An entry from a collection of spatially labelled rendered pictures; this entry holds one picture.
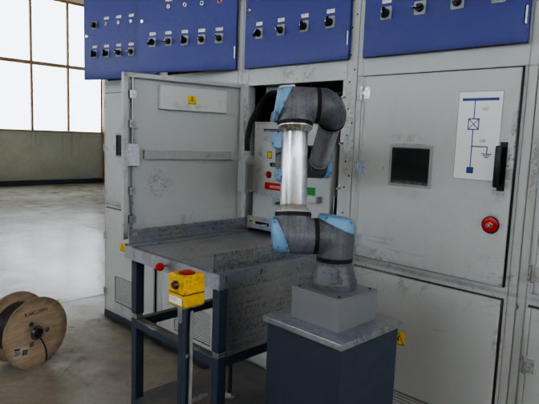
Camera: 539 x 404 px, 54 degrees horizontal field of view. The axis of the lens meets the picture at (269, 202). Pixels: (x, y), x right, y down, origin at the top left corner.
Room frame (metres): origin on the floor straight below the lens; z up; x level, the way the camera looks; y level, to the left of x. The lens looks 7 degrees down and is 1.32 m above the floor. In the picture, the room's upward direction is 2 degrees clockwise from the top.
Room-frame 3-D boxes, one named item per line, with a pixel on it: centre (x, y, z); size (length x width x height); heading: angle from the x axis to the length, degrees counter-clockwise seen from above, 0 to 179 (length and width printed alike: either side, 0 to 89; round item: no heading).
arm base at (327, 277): (1.65, -0.21, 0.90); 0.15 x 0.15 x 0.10
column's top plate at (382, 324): (1.63, -0.22, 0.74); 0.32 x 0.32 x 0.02; 45
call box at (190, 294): (1.56, 0.24, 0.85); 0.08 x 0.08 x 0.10; 46
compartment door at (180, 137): (2.53, 0.41, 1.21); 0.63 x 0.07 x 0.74; 126
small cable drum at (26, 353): (2.84, 1.34, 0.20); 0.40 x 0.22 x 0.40; 150
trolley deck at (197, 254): (2.21, 0.15, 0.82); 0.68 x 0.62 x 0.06; 136
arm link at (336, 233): (1.65, -0.21, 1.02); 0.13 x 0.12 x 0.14; 94
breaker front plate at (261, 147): (2.45, -0.09, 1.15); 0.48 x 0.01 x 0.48; 46
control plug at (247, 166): (2.55, 0.11, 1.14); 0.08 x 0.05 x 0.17; 136
